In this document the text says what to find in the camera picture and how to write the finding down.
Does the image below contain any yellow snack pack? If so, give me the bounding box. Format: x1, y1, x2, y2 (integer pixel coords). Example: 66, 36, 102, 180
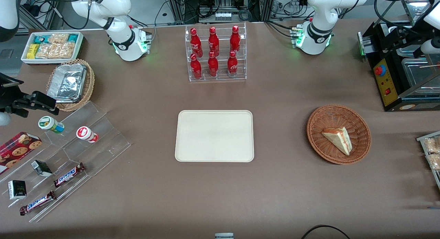
26, 43, 40, 60

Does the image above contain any clear cookie bag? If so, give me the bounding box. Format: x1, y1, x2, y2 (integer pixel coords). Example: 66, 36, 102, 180
48, 33, 69, 45
35, 42, 76, 59

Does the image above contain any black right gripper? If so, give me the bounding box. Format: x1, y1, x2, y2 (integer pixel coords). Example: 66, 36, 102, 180
0, 73, 60, 118

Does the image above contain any aluminium foil tray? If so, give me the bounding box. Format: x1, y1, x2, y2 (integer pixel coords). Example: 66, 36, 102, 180
47, 63, 87, 104

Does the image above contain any black cable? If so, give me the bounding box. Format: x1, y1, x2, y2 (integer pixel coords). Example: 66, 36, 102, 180
301, 225, 351, 239

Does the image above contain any red cola bottle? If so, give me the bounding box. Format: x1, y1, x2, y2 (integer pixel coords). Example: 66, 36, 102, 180
190, 28, 204, 58
207, 52, 219, 78
227, 51, 239, 77
208, 26, 220, 57
229, 25, 241, 54
190, 53, 203, 80

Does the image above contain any black sealing machine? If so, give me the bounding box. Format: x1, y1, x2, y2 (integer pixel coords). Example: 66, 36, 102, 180
357, 21, 440, 112

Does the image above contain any brown round wicker basket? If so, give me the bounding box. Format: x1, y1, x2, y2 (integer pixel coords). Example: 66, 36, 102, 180
307, 105, 372, 165

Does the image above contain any clear acrylic stepped display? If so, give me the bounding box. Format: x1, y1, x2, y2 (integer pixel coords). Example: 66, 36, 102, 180
0, 101, 132, 223

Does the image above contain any small white black box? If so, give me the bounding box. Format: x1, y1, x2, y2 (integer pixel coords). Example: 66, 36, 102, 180
8, 180, 27, 200

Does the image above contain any cream rectangular tray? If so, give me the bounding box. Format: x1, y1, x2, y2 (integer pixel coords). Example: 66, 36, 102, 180
175, 110, 255, 163

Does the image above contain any Snickers bar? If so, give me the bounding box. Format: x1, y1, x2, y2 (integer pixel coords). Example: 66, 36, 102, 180
53, 162, 86, 188
19, 191, 57, 216

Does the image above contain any light wicker basket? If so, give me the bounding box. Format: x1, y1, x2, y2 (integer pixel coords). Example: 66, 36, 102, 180
46, 58, 95, 112

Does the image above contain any red cookie box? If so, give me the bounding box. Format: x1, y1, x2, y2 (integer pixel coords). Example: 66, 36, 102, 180
0, 131, 43, 175

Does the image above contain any red label yogurt cup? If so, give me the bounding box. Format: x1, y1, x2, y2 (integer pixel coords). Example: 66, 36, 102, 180
76, 126, 99, 143

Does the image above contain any triangle sandwich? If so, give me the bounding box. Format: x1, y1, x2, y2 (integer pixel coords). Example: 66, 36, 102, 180
321, 127, 353, 156

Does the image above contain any white rectangular snack bin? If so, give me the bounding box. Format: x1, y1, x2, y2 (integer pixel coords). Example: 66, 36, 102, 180
21, 31, 85, 66

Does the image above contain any clear acrylic bottle rack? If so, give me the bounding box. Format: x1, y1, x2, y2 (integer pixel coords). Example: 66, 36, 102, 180
185, 22, 248, 82

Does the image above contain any green label yogurt cup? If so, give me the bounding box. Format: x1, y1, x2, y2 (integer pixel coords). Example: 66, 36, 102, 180
38, 116, 65, 134

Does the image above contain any clear pastry bag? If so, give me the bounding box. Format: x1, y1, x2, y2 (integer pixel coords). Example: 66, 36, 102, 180
423, 137, 440, 154
426, 153, 440, 171

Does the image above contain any grey snack tray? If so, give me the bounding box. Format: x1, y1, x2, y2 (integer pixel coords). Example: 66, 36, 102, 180
416, 130, 440, 190

